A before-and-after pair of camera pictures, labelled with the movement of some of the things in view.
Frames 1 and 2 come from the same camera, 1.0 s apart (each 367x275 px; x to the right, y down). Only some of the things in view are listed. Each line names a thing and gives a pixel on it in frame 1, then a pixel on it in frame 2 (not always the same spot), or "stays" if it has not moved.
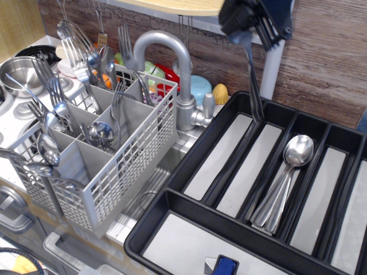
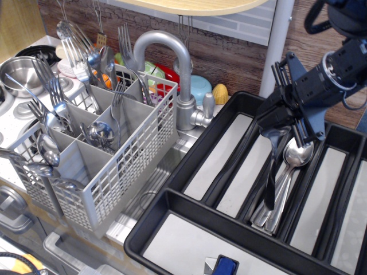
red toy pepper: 163,90 stays
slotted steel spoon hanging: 65,28 stays
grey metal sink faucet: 188,117 stays
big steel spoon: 245,39 to 273,135
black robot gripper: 273,19 to 291,105
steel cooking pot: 23,70 stays
